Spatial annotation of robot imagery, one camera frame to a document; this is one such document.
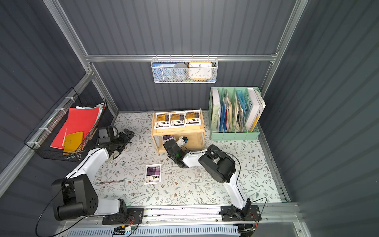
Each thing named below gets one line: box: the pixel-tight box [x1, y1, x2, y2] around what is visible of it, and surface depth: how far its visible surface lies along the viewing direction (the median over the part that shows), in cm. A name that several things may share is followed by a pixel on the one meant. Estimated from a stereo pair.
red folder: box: [49, 106, 100, 150], surface depth 74 cm
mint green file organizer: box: [208, 86, 262, 141], surface depth 98 cm
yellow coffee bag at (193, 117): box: [185, 109, 202, 126], surface depth 88 cm
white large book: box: [245, 87, 266, 132], surface depth 95 cm
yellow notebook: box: [63, 131, 84, 154], surface depth 69 cm
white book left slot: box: [211, 88, 221, 132], surface depth 95 cm
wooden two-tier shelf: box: [151, 108, 206, 155], surface depth 86 cm
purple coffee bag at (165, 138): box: [161, 134, 177, 144], surface depth 98 cm
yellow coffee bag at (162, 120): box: [153, 111, 171, 130], surface depth 86 cm
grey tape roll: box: [172, 62, 189, 81], surface depth 89 cm
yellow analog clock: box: [188, 61, 213, 81], surface depth 90 cm
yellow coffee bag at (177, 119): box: [169, 111, 186, 128], surface depth 88 cm
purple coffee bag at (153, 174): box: [145, 163, 162, 185], surface depth 88 cm
